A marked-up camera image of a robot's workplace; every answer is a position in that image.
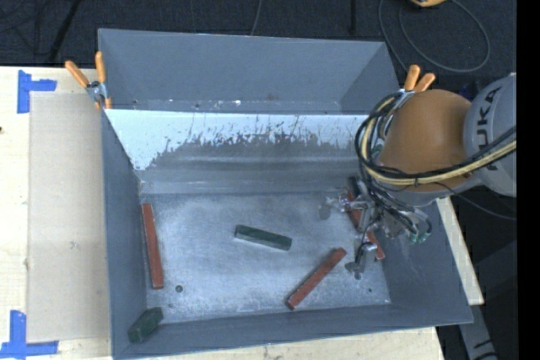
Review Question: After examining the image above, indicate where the dark green flat block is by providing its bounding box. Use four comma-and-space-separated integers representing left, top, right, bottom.
127, 306, 165, 345
234, 224, 294, 252

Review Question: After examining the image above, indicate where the red-brown flat block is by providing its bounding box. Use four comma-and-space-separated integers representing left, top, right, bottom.
285, 247, 348, 311
140, 202, 165, 290

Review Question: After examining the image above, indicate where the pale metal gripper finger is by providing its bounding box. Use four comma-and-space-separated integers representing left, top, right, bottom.
318, 194, 364, 221
344, 242, 379, 281

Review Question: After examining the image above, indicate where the pale wood flat board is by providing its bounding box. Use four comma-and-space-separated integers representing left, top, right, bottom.
25, 91, 112, 345

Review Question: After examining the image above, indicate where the grey metal bin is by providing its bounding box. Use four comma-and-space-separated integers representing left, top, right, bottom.
97, 28, 474, 360

